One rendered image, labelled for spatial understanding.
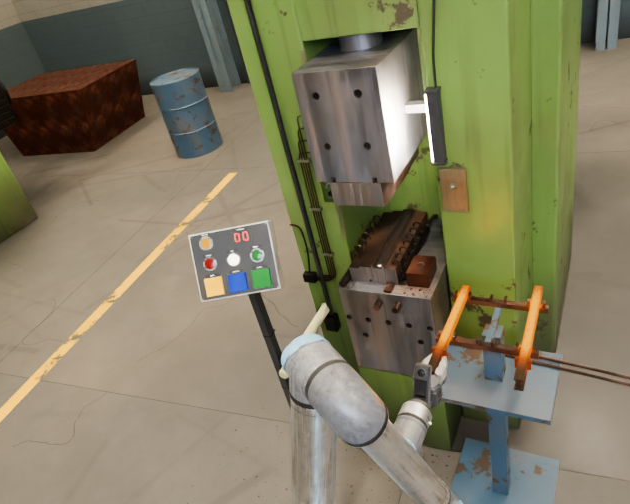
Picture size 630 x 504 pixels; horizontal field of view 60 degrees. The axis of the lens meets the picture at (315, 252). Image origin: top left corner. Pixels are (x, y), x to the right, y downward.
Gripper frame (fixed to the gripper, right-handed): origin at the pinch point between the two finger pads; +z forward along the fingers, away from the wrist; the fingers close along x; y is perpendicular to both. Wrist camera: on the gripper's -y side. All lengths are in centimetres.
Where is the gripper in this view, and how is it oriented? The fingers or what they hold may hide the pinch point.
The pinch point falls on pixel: (437, 356)
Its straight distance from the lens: 177.0
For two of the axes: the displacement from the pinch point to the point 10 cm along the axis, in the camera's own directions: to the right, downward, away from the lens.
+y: 2.2, 8.1, 5.4
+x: 8.7, 0.9, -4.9
